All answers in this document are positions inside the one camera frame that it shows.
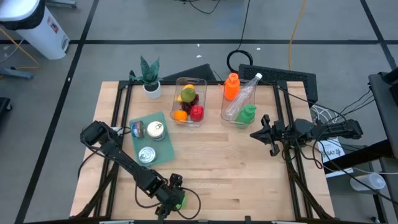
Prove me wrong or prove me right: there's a clear plastic water bottle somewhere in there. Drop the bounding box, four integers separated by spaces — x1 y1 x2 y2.
224 72 263 119

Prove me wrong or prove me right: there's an olive label tuna can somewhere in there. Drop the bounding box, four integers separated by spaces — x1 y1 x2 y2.
138 146 157 165

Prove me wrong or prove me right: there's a gray stand base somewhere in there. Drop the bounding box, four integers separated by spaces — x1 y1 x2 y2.
0 63 35 80

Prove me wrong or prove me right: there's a green apple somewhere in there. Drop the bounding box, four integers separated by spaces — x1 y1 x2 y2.
174 193 188 211

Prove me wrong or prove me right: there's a black floor cable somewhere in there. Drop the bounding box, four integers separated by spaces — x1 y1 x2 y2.
177 0 221 15

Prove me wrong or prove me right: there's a black hanging cable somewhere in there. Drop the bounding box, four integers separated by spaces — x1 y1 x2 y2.
226 0 254 75

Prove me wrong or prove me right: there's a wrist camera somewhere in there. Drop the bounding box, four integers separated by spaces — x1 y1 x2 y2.
169 173 185 189
272 120 289 138

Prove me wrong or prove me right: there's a black trash bag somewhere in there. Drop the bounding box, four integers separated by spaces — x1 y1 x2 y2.
0 0 47 31

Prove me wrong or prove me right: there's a white printed paper sheet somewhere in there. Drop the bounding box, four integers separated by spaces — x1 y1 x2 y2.
318 139 346 164

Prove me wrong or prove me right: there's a black flat panel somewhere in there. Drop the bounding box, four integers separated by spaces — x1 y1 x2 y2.
161 63 218 83

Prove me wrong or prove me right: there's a thin yellow cord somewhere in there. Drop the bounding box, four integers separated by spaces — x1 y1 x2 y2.
0 27 40 71

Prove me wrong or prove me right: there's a red bell pepper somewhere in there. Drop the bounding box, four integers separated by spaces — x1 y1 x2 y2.
190 105 205 122

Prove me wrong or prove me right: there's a clear plastic jug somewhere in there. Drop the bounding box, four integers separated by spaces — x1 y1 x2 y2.
349 172 386 192

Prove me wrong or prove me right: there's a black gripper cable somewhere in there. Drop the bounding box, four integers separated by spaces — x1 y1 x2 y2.
281 132 326 171
134 183 202 220

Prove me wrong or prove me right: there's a green plastic bottle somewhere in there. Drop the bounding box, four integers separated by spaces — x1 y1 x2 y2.
235 104 257 126

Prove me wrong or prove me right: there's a black aluminium table frame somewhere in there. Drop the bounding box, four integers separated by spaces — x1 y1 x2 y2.
74 80 335 224

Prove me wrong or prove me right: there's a yellow hanging cable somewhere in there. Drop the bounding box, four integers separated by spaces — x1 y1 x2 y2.
287 0 307 71

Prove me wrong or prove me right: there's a white trash bin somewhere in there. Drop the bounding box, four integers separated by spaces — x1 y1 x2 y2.
0 0 71 60

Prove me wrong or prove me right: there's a teal plastic bin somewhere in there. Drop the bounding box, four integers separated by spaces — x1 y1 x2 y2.
129 111 176 168

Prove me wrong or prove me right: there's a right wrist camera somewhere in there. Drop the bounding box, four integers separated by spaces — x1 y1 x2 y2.
272 120 289 138

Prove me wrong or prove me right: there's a clear plastic bin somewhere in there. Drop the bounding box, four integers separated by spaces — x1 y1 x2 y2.
220 78 258 129
169 77 208 128

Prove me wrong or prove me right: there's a bunch of red grapes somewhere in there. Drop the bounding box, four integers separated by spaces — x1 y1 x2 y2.
181 94 200 115

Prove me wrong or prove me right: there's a snake plant in white pot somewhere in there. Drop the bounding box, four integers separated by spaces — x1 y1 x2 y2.
129 55 163 100

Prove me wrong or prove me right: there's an orange plastic bottle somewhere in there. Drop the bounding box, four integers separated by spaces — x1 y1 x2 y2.
219 72 241 101

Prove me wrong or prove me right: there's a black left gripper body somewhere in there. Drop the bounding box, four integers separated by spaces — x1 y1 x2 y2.
154 173 187 221

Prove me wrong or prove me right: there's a black floor equipment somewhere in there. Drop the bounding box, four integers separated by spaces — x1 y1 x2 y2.
0 97 13 124

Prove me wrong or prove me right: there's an orange fruit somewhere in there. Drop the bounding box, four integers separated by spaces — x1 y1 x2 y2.
174 110 188 123

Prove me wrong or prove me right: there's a blue label tin can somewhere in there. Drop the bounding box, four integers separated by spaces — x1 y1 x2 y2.
146 121 165 139
130 120 146 139

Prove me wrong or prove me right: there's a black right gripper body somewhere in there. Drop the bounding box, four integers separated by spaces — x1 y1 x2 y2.
262 114 295 157

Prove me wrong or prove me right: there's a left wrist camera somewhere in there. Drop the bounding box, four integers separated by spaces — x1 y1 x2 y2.
169 173 185 189

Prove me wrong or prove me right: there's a green pear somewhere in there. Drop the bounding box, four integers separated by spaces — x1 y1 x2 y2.
180 88 197 104

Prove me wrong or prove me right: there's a yellow mango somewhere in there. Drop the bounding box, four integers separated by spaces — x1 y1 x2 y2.
177 83 196 103

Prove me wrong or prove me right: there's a black metal cart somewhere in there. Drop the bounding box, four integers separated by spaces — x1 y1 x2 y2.
323 67 398 224

